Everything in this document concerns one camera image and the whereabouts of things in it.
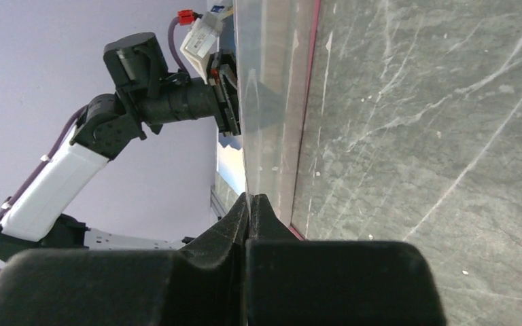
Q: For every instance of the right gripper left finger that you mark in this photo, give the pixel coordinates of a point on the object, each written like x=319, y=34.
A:
x=198, y=284

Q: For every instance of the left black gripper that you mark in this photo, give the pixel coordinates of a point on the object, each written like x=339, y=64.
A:
x=222, y=77

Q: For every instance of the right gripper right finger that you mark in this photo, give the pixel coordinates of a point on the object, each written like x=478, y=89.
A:
x=289, y=281

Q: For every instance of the clear acrylic glass sheet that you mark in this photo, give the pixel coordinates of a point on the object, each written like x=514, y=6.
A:
x=274, y=42

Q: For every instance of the pink wooden picture frame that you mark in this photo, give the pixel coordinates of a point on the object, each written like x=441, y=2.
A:
x=413, y=131

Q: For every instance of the blue sky ocean photo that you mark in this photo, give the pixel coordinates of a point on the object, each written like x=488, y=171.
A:
x=230, y=163

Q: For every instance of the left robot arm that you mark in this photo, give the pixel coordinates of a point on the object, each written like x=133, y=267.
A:
x=147, y=94

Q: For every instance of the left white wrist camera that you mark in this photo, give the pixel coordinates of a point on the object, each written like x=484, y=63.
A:
x=202, y=36

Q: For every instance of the aluminium extrusion rail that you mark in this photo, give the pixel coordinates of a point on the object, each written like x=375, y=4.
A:
x=217, y=207

